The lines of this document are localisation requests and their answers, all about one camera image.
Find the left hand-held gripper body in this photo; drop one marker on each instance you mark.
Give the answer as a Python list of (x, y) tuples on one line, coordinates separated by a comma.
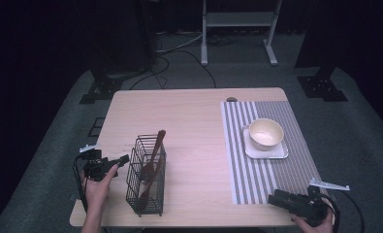
[(94, 166)]

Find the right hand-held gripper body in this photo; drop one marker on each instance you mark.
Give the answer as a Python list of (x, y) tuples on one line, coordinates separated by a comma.
[(313, 207)]

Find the person's right hand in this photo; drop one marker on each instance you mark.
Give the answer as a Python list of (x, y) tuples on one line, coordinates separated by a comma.
[(308, 226)]

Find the person's left hand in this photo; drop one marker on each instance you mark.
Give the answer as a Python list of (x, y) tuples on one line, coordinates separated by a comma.
[(97, 192)]

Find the grey striped placemat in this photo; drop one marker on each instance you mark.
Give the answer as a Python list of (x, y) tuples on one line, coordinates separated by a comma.
[(292, 181)]

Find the wooden spoon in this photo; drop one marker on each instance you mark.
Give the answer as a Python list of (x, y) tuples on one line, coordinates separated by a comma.
[(151, 158)]

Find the wooden spatula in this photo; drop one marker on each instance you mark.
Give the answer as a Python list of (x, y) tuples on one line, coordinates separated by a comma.
[(147, 191)]

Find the white square plate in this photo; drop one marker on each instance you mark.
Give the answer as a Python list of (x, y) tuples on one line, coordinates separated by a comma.
[(278, 153)]

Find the cream bowl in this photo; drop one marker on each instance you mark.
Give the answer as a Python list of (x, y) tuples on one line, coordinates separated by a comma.
[(265, 134)]

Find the black stand with base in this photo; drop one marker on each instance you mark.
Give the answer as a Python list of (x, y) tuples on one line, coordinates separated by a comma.
[(321, 87), (102, 89)]

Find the brown table grommet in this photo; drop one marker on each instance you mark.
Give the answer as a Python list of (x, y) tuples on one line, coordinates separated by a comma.
[(231, 99)]

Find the white metal stand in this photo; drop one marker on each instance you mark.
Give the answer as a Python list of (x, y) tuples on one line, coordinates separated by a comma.
[(240, 18)]

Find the dark floor socket frame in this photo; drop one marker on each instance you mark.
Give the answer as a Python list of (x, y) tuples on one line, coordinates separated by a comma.
[(97, 126)]

